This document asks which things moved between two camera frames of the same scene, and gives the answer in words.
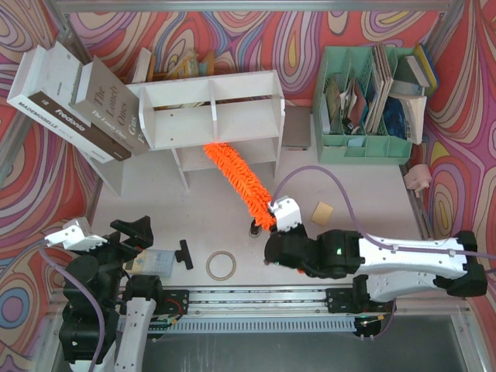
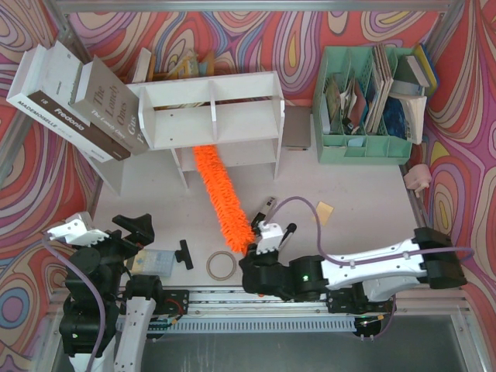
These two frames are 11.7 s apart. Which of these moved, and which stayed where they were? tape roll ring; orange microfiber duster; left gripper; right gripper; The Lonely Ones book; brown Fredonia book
Moved: orange microfiber duster; right gripper
Stayed: brown Fredonia book; left gripper; tape roll ring; The Lonely Ones book
